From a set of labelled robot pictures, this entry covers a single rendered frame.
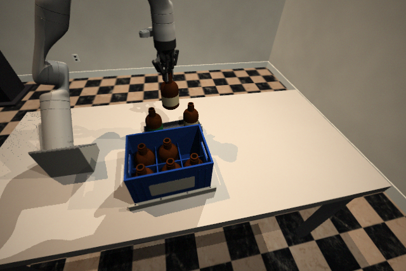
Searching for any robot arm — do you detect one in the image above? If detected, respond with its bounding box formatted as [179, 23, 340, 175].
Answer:
[32, 0, 176, 150]

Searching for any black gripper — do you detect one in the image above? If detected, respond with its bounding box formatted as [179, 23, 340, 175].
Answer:
[152, 39, 179, 82]

